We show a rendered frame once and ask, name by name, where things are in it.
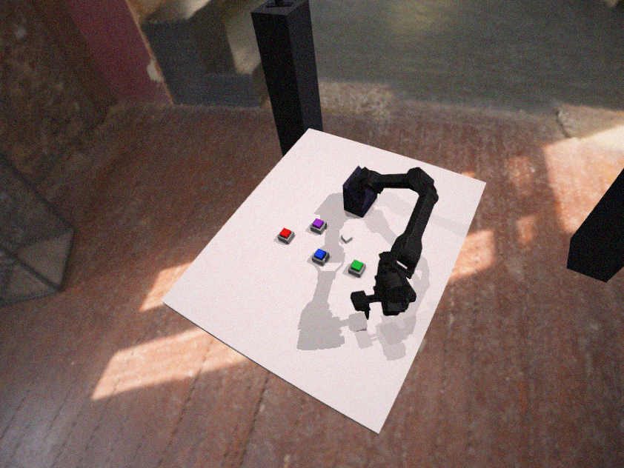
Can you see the green button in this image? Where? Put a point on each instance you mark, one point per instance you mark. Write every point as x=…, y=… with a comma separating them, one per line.
x=357, y=268

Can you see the purple button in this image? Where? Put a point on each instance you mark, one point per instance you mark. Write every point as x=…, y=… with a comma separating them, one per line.
x=318, y=226

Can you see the red button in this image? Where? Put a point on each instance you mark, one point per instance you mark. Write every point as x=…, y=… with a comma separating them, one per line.
x=286, y=235

